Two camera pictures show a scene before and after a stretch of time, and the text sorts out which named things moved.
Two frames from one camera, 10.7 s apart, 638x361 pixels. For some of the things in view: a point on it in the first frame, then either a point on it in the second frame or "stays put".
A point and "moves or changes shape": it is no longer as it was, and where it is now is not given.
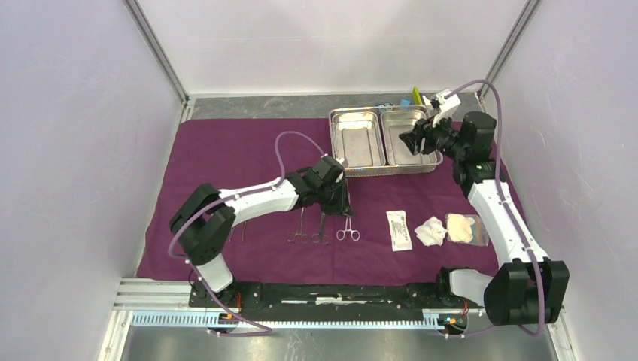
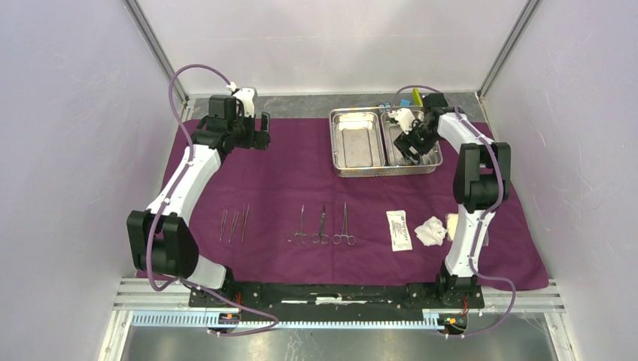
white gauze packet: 431,232 stays put
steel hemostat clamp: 341,234 moves or changes shape
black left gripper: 345,208 → 259,140
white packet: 399,231 stays put
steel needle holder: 304,237 stays put
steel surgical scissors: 320,237 stays put
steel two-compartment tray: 367,139 stays put
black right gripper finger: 413,141 → 415,157
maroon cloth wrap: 396,223 stays put
